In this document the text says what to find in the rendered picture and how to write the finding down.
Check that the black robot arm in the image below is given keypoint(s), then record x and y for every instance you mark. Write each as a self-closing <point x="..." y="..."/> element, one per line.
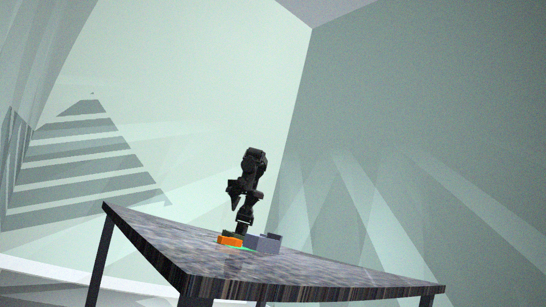
<point x="254" y="164"/>

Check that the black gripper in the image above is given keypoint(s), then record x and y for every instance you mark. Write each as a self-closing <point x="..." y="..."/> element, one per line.
<point x="253" y="197"/>

